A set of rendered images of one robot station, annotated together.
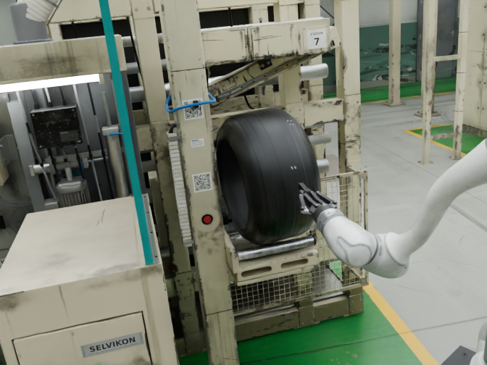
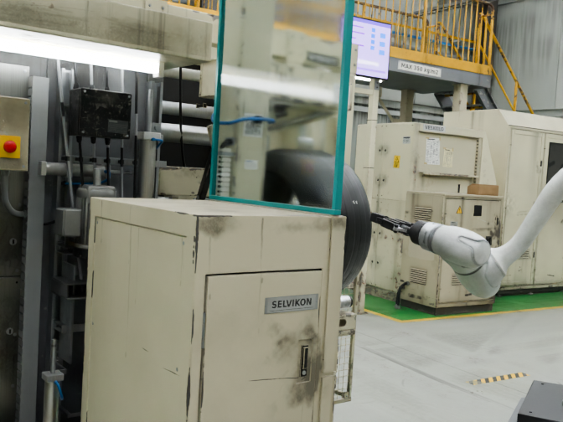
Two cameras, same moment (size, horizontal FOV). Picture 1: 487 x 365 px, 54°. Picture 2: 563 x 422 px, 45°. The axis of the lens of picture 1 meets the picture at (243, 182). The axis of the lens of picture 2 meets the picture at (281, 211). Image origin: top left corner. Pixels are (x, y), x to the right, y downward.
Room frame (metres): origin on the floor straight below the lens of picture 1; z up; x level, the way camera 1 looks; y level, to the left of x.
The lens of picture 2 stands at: (-0.31, 1.01, 1.36)
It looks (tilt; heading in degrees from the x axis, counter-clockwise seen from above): 3 degrees down; 335
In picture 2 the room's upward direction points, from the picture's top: 3 degrees clockwise
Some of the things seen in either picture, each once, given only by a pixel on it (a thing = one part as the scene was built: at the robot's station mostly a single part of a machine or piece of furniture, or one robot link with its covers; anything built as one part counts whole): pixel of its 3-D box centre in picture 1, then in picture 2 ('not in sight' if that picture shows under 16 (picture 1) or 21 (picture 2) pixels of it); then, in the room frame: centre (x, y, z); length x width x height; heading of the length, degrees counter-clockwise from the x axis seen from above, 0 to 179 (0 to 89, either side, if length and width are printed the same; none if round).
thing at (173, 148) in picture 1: (180, 190); not in sight; (1.80, 0.25, 1.19); 0.05 x 0.04 x 0.48; 13
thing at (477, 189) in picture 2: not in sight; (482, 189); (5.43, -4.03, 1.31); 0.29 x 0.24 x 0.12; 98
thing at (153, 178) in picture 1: (164, 237); not in sight; (2.63, 0.51, 0.61); 0.33 x 0.06 x 0.86; 13
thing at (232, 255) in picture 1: (225, 242); not in sight; (1.88, 0.10, 0.90); 0.40 x 0.03 x 0.10; 13
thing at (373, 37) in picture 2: not in sight; (364, 48); (5.36, -2.39, 2.60); 0.60 x 0.05 x 0.55; 98
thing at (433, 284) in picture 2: not in sight; (451, 251); (5.50, -3.73, 0.62); 0.91 x 0.58 x 1.25; 98
